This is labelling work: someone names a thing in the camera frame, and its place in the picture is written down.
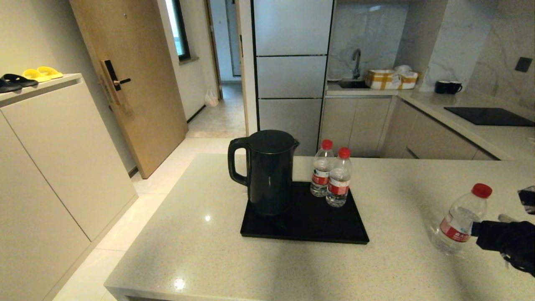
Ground clear water bottle red cap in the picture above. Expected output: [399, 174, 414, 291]
[431, 183, 493, 256]
[310, 140, 335, 197]
[326, 147, 353, 208]

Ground black electric kettle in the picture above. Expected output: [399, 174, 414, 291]
[228, 130, 300, 217]

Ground black induction cooktop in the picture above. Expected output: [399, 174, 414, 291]
[444, 107, 535, 127]

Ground beige kitchen base cabinets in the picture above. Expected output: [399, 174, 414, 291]
[320, 96, 498, 160]

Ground black rectangular serving tray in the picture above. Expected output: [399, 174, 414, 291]
[240, 181, 370, 245]

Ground metal kitchen faucet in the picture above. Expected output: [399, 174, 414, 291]
[351, 49, 362, 80]

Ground tall grey refrigerator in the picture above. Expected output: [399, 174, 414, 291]
[251, 0, 335, 156]

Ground dark framed window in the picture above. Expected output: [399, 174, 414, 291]
[165, 0, 191, 62]

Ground light wooden door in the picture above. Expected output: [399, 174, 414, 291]
[69, 0, 189, 179]

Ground white shoe cabinet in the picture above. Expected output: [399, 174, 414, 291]
[0, 73, 138, 301]

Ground yellow slipper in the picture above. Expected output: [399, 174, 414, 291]
[22, 69, 51, 82]
[37, 66, 64, 79]

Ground black slipper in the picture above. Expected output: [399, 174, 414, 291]
[3, 74, 39, 87]
[0, 77, 23, 93]

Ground black door lock handle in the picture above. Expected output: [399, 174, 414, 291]
[102, 60, 132, 106]

